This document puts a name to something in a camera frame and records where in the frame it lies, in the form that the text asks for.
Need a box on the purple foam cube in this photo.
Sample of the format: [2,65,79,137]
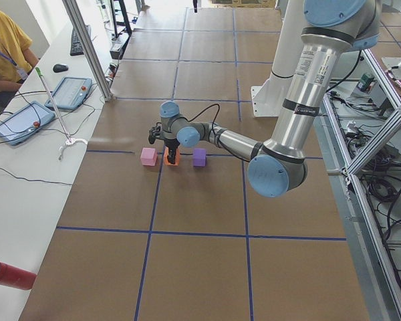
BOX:
[192,148,207,167]

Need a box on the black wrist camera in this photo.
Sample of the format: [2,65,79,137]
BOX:
[148,122,164,144]

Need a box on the blue teach pendant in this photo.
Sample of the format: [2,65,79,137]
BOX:
[0,101,55,146]
[51,76,93,110]

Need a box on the black keyboard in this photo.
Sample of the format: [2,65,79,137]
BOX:
[70,28,84,56]

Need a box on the far blue teach pendant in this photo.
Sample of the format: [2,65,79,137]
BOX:
[51,76,93,110]

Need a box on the red cylinder tube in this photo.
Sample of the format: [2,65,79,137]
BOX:
[0,262,37,290]

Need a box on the black computer mouse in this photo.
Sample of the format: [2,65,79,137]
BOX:
[53,64,69,73]

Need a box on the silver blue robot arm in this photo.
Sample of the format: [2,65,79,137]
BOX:
[148,1,382,197]

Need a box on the orange foam cube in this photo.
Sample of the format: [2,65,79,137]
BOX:
[164,147,180,166]

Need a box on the person in yellow shirt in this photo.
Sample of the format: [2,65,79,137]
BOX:
[0,11,39,111]

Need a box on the metal reacher grabber stick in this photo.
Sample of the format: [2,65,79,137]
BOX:
[35,67,88,161]

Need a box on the pink foam cube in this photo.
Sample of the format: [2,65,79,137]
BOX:
[140,147,158,167]

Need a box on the near blue teach pendant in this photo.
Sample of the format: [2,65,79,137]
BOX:
[0,101,55,146]

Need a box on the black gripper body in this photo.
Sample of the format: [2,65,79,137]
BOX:
[164,138,179,151]

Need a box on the aluminium frame post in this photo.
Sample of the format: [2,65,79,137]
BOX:
[62,0,113,102]

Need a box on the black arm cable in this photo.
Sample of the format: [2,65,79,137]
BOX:
[186,102,255,163]

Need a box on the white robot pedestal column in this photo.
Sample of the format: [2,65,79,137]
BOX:
[251,0,307,117]

